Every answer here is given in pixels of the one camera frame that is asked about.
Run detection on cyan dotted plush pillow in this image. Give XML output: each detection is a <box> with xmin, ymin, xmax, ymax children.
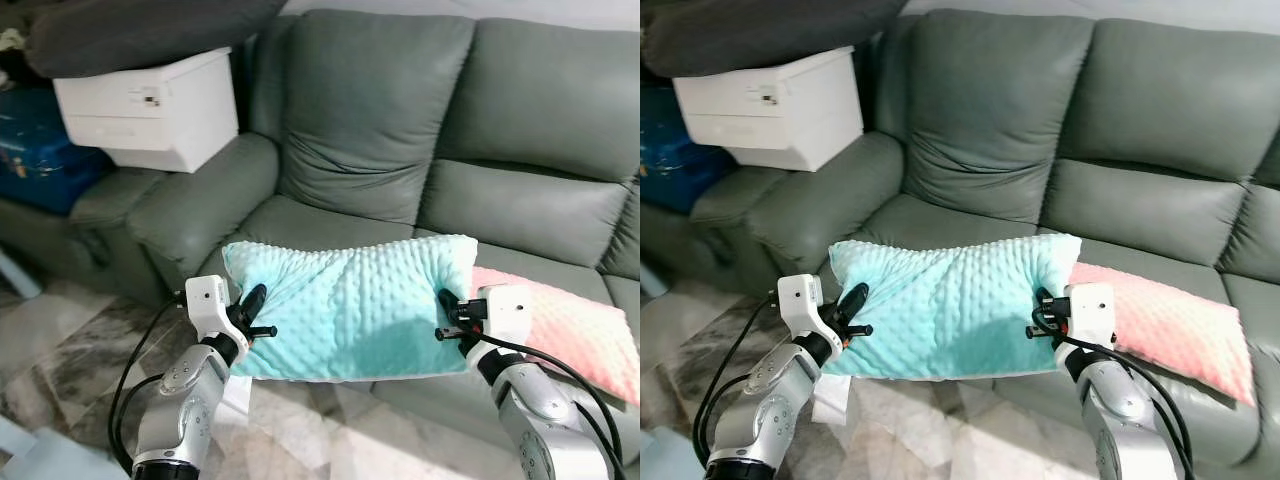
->
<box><xmin>828</xmin><ymin>233</ymin><xmax>1083</xmax><ymax>384</ymax></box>
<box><xmin>222</xmin><ymin>235</ymin><xmax>479</xmax><ymax>384</ymax></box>

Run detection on pink dotted plush pillow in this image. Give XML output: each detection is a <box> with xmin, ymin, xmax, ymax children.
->
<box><xmin>468</xmin><ymin>265</ymin><xmax>640</xmax><ymax>407</ymax></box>
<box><xmin>1070</xmin><ymin>262</ymin><xmax>1257</xmax><ymax>407</ymax></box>

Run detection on grey-green leather sofa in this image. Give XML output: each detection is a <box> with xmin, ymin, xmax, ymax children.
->
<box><xmin>128</xmin><ymin>9</ymin><xmax>640</xmax><ymax>466</ymax></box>
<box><xmin>745</xmin><ymin>8</ymin><xmax>1280</xmax><ymax>473</ymax></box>

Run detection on grey-green leather armchair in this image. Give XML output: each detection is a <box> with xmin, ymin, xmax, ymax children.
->
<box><xmin>640</xmin><ymin>165</ymin><xmax>803</xmax><ymax>303</ymax></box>
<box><xmin>0</xmin><ymin>165</ymin><xmax>173</xmax><ymax>303</ymax></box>

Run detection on white plastic storage box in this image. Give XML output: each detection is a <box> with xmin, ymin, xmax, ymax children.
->
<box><xmin>672</xmin><ymin>45</ymin><xmax>865</xmax><ymax>174</ymax></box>
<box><xmin>52</xmin><ymin>47</ymin><xmax>241</xmax><ymax>175</ymax></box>

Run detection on blue patterned bag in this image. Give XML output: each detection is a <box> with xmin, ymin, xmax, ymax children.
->
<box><xmin>640</xmin><ymin>80</ymin><xmax>717</xmax><ymax>215</ymax></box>
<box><xmin>0</xmin><ymin>85</ymin><xmax>113</xmax><ymax>217</ymax></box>

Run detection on dark grey cushion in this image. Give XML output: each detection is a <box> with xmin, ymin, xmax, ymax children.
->
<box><xmin>25</xmin><ymin>0</ymin><xmax>287</xmax><ymax>80</ymax></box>
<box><xmin>642</xmin><ymin>0</ymin><xmax>907</xmax><ymax>80</ymax></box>

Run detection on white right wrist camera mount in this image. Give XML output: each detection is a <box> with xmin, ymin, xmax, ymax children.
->
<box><xmin>477</xmin><ymin>285</ymin><xmax>534</xmax><ymax>362</ymax></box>
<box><xmin>1062</xmin><ymin>283</ymin><xmax>1118</xmax><ymax>362</ymax></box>

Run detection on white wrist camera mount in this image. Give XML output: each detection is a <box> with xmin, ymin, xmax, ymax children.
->
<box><xmin>477</xmin><ymin>285</ymin><xmax>534</xmax><ymax>362</ymax></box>
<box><xmin>1062</xmin><ymin>283</ymin><xmax>1118</xmax><ymax>362</ymax></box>
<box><xmin>185</xmin><ymin>276</ymin><xmax>251</xmax><ymax>347</ymax></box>
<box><xmin>777</xmin><ymin>274</ymin><xmax>845</xmax><ymax>347</ymax></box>

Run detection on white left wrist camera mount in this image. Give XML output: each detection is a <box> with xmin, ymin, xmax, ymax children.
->
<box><xmin>185</xmin><ymin>276</ymin><xmax>251</xmax><ymax>347</ymax></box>
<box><xmin>777</xmin><ymin>274</ymin><xmax>845</xmax><ymax>347</ymax></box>

